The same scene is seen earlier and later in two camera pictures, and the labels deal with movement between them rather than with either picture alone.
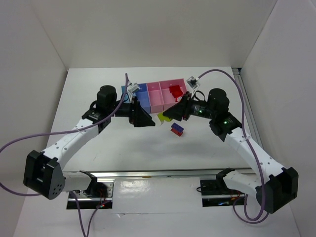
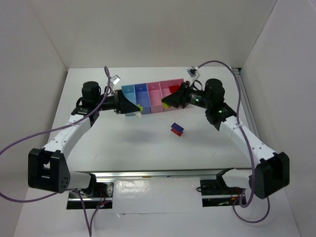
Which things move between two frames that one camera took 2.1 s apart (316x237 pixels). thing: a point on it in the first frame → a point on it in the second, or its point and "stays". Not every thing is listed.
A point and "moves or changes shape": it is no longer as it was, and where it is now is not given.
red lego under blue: x=178 y=134 stays
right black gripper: x=185 y=107 → x=185 y=94
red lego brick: x=176 y=91 stays
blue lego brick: x=177 y=127 stays
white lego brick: x=165 y=123 moves or changes shape
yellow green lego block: x=162 y=118 → x=165 y=105
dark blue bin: x=142 y=94 stays
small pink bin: x=156 y=101 stays
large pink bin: x=168 y=98 stays
